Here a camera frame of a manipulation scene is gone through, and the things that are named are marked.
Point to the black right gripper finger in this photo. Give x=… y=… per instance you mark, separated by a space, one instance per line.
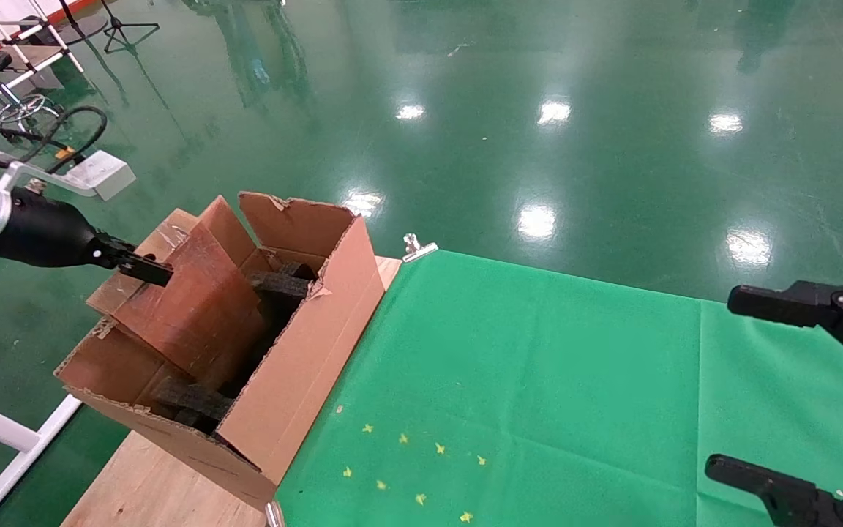
x=773 y=304
x=758 y=479

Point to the large open cardboard carton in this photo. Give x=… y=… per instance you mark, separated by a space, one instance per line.
x=304 y=366

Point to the black round-base stand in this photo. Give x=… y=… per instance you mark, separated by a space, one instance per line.
x=77 y=29

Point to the black tripod stand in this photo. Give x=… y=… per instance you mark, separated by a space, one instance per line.
x=115 y=25

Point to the black foam insert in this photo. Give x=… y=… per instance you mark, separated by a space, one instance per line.
x=279 y=284
x=195 y=401

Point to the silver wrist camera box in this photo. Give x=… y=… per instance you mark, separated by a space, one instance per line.
x=103 y=176

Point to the green table cloth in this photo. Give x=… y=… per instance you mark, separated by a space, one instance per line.
x=575 y=380

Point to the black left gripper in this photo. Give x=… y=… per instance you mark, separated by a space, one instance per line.
x=41 y=230

